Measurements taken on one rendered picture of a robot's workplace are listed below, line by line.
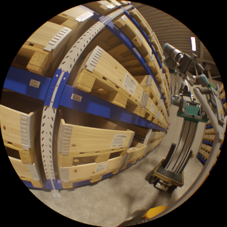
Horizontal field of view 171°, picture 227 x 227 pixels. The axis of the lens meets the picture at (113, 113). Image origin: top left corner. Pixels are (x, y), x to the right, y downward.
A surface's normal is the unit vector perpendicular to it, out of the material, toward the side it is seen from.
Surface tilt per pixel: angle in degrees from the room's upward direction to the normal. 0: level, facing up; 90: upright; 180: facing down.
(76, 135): 90
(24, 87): 90
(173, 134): 90
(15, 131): 90
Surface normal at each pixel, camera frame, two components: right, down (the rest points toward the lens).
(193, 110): -0.73, -0.23
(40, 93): 0.67, 0.19
